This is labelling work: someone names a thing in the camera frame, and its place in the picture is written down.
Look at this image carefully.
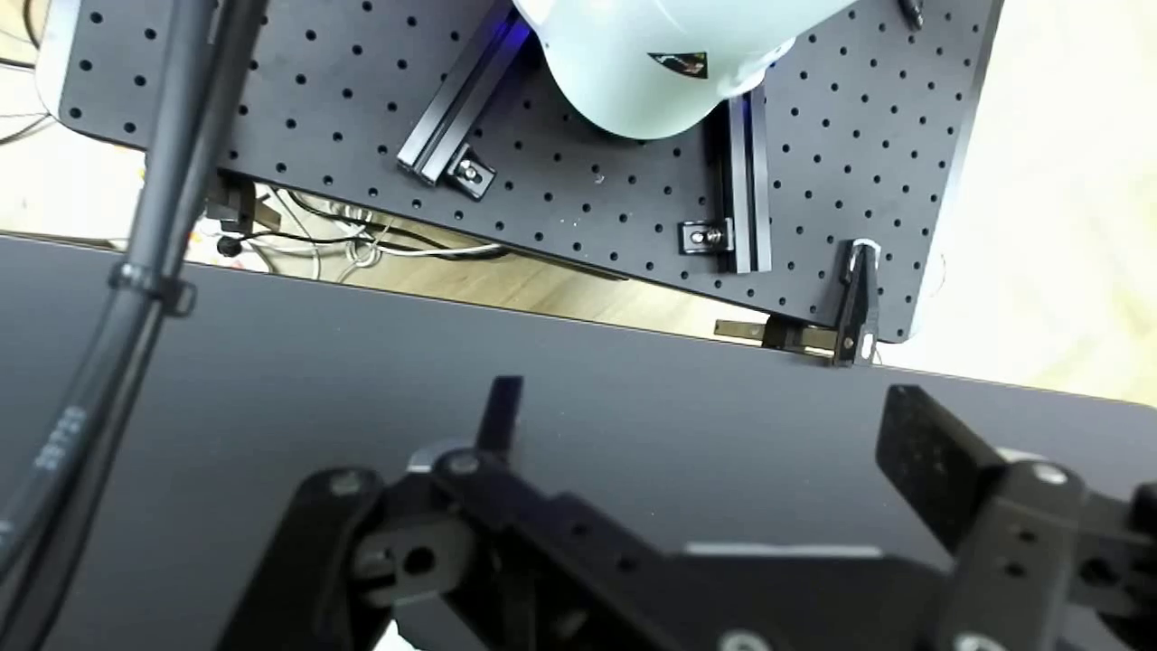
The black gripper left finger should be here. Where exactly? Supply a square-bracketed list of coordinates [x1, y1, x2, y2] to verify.
[218, 376, 676, 651]

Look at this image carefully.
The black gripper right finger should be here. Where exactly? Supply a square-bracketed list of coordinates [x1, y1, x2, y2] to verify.
[875, 382, 1157, 651]

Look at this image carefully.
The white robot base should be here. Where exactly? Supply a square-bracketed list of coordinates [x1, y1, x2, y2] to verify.
[514, 0, 852, 140]

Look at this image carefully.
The black table clamp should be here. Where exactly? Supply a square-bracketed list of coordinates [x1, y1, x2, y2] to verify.
[758, 238, 883, 364]

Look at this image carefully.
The black perforated breadboard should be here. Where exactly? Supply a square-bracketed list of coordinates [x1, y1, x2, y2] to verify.
[53, 0, 1005, 346]

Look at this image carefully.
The black aluminium rail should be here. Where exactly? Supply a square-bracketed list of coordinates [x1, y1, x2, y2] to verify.
[725, 91, 772, 273]
[396, 34, 521, 195]

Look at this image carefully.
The black cable bundle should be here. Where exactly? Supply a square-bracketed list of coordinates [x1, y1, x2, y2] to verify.
[0, 0, 271, 651]

